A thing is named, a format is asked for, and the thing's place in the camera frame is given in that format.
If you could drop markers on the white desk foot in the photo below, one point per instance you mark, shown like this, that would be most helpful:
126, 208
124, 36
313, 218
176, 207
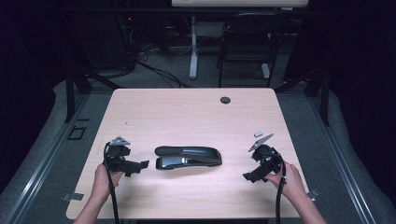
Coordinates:
265, 71

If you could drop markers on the aluminium floor rail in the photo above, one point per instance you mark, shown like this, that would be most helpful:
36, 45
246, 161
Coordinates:
37, 171
342, 174

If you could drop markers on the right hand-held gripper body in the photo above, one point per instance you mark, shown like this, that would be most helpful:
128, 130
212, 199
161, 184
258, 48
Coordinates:
267, 158

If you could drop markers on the grey tape piece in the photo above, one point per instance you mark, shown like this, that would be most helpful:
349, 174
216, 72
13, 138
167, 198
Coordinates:
313, 193
73, 197

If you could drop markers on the white desk leg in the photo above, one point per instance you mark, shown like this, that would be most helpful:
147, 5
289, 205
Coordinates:
193, 53

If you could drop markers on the black folding chair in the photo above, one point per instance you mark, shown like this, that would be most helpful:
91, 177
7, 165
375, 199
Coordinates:
249, 34

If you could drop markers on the white desk top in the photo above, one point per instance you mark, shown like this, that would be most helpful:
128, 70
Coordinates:
239, 2

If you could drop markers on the black computer tower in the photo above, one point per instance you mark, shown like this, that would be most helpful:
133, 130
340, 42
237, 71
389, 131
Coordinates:
106, 40

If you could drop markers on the black stapler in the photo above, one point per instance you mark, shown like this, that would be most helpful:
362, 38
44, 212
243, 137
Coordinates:
186, 157

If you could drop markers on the person's left hand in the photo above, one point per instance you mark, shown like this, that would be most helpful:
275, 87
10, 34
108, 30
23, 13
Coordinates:
104, 183

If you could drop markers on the grey staple strip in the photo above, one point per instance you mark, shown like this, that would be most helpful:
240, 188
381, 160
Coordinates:
258, 134

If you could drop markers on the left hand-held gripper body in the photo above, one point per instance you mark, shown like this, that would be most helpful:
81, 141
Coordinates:
117, 153

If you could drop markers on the black frame post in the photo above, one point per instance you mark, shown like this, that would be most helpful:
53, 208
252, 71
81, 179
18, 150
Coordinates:
69, 96
325, 99

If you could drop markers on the person's right hand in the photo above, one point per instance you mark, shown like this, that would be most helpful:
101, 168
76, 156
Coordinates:
291, 183

